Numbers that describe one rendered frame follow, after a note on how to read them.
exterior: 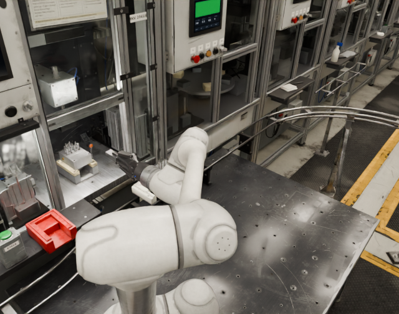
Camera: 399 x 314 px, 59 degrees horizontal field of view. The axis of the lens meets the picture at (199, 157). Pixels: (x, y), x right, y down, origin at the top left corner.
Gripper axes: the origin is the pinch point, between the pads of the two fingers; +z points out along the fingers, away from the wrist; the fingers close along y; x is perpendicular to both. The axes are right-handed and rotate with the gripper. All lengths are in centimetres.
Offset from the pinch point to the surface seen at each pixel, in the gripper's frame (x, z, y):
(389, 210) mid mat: -204, -89, -113
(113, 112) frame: -24.5, 31.2, 0.2
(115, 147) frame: -24.7, 32.8, -21.4
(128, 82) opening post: -21.3, 13.4, 22.0
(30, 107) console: 24.2, 9.9, 26.5
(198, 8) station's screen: -64, 10, 48
